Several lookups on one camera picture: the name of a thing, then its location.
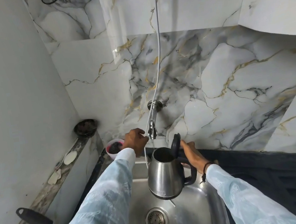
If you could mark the dark scrubber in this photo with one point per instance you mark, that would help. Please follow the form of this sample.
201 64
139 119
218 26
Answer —
115 147

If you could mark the person's right hand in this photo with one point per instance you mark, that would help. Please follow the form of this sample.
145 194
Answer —
196 157

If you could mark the person's left forearm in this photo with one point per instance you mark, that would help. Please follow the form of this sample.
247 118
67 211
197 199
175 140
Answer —
103 205

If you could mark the person's left hand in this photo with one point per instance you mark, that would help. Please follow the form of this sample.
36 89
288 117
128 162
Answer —
133 141

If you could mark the person's left fingers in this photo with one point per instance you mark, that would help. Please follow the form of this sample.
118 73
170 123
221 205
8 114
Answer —
142 136

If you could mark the metal sink drain strainer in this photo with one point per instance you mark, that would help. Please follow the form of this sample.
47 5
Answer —
157 221

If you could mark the dark round bowl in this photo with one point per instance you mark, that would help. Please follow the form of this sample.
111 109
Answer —
85 128

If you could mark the black wrist thread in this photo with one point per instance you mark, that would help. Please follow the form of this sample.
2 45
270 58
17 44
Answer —
204 168

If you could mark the white broken soap piece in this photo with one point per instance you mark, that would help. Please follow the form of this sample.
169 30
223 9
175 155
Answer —
54 177

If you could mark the white oval soap piece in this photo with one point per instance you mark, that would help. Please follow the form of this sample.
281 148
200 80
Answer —
70 157

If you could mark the person's right forearm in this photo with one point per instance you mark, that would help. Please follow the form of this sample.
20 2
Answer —
244 201

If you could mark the stainless steel electric kettle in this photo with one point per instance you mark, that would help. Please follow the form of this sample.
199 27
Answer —
163 177

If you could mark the stainless steel sink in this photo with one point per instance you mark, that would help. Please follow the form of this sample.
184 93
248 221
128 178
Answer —
193 214

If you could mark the person's right thumb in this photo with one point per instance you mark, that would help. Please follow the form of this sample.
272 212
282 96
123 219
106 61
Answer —
185 146

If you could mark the chrome wall tap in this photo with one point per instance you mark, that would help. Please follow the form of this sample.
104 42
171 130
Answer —
153 118

